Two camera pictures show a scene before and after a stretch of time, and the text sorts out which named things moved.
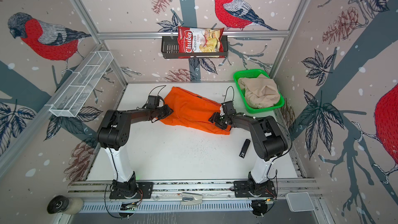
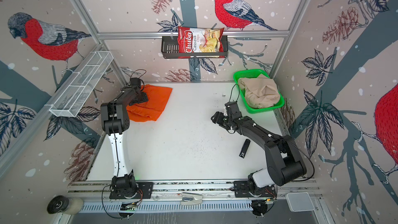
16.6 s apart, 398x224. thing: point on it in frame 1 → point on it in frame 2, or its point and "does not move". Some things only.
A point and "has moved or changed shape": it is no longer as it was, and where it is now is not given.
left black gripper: (168, 112) → (144, 98)
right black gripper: (214, 119) does not move
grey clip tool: (189, 198) does not move
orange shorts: (192, 112) has moved or changed shape
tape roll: (66, 205) does not move
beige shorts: (259, 92) does not move
